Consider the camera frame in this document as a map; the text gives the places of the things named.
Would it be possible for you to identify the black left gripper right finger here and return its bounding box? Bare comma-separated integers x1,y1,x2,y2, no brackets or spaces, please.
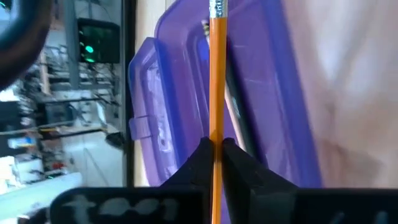
222,138,298,224

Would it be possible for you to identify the orange pencil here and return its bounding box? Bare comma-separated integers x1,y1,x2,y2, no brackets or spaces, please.
208,0,229,224

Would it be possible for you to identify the black aluminium table frame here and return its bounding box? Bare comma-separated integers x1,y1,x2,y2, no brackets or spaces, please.
122,0,138,188

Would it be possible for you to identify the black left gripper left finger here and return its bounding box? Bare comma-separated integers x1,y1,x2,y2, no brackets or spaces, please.
160,136,215,224

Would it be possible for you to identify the black pen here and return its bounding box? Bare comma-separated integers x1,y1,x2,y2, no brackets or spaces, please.
224,37,249,150

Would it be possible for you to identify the black left wrist camera cable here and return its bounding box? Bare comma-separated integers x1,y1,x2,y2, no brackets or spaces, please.
0,0,54,91

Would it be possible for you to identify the black monitor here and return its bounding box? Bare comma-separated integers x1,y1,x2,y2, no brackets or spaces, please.
76,17,121,65

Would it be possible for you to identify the purple translucent pencil box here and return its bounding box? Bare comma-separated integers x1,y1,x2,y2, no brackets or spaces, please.
127,0,323,188

